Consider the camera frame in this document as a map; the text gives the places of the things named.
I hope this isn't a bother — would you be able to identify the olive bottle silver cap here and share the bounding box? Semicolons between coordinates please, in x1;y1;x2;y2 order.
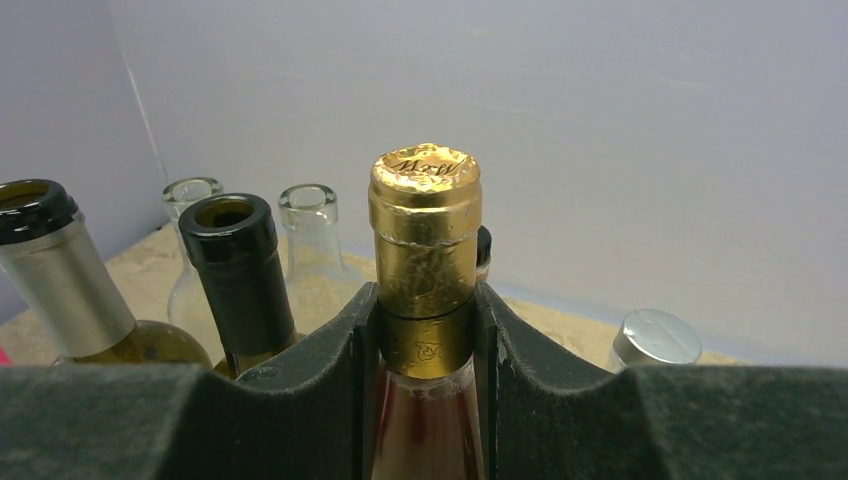
1;179;211;367

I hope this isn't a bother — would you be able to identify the dark green bottle black cap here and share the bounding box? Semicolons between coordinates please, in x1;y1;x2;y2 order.
178;193;298;379

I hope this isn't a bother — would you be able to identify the large clear glass bottle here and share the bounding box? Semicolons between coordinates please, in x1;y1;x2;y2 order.
606;308;702;372

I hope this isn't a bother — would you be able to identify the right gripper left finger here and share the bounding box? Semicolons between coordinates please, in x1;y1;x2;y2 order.
1;283;377;479

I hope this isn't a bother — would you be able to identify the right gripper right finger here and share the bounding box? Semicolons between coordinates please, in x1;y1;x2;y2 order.
475;284;847;479

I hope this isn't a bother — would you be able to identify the clear square glass bottle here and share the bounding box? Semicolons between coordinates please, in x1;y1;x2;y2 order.
162;176;224;365

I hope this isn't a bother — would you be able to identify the clear round labelled bottle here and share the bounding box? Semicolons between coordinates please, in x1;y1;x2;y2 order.
476;225;492;283

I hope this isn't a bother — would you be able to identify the red bottle gold cap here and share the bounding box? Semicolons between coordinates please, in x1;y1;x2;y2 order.
368;143;485;479

